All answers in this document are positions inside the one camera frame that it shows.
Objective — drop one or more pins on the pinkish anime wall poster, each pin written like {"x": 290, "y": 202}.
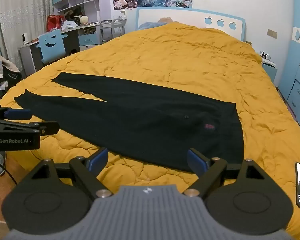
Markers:
{"x": 125, "y": 1}

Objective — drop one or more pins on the blue nightstand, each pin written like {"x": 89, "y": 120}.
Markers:
{"x": 270, "y": 71}

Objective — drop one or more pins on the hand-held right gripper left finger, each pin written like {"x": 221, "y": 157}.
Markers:
{"x": 100, "y": 160}

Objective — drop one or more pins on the white patterned curtain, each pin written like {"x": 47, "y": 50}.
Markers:
{"x": 22, "y": 12}

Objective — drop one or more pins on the white and blue headboard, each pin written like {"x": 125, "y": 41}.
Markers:
{"x": 180, "y": 15}

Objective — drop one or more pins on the white globe lamp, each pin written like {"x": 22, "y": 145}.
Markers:
{"x": 84, "y": 20}

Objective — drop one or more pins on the white wall outlet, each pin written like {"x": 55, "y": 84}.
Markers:
{"x": 123, "y": 13}

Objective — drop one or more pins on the grey desk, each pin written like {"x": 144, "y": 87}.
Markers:
{"x": 27, "y": 55}

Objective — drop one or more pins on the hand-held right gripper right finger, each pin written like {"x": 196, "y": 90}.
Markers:
{"x": 195, "y": 161}

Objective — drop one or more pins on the blue wardrobe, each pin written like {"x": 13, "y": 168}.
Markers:
{"x": 293, "y": 62}

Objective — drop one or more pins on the red bag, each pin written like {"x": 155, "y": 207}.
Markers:
{"x": 54, "y": 22}

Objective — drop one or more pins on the tan wall switch plate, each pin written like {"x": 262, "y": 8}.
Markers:
{"x": 272, "y": 34}

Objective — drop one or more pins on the yellow quilt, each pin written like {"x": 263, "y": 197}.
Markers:
{"x": 165, "y": 55}

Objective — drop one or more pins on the white security camera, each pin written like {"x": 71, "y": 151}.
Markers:
{"x": 25, "y": 38}

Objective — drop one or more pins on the black pants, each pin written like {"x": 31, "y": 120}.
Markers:
{"x": 140, "y": 117}

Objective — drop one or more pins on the blue chair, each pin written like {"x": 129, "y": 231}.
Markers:
{"x": 51, "y": 46}

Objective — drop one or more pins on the white plastic bag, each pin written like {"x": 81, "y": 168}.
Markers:
{"x": 69, "y": 24}

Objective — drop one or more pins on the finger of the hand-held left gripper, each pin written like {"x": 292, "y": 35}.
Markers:
{"x": 47, "y": 128}
{"x": 17, "y": 114}

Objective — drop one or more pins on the blue pillow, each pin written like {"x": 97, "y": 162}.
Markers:
{"x": 150, "y": 25}

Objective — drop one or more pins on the tan pillow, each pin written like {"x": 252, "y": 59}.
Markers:
{"x": 165, "y": 20}

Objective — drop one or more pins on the white headphones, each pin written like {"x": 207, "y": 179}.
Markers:
{"x": 264, "y": 55}

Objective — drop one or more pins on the grey rolling cart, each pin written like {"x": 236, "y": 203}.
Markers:
{"x": 115, "y": 28}

